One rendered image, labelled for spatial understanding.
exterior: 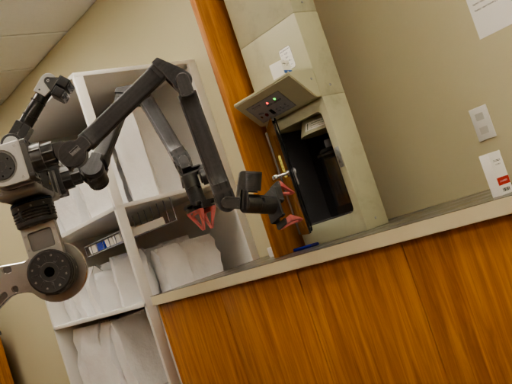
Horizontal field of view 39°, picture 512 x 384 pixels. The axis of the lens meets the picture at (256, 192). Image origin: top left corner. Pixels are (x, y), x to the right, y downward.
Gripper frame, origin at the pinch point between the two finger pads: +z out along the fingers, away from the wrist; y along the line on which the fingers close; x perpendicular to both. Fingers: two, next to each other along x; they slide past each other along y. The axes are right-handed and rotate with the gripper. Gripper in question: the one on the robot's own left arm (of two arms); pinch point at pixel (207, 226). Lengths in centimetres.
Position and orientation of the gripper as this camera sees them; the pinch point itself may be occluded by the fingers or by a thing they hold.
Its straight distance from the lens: 254.4
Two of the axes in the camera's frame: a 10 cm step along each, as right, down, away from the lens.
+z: 3.5, 9.3, -1.2
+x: -7.2, 3.5, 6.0
